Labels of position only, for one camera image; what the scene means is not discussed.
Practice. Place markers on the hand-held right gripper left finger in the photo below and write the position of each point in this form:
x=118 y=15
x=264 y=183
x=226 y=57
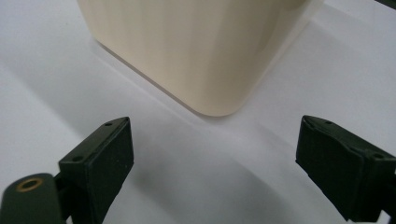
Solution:
x=99 y=168

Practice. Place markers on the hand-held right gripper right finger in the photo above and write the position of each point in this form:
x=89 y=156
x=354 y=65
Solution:
x=339 y=168

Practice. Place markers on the cream plastic bin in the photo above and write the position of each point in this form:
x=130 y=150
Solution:
x=193 y=53

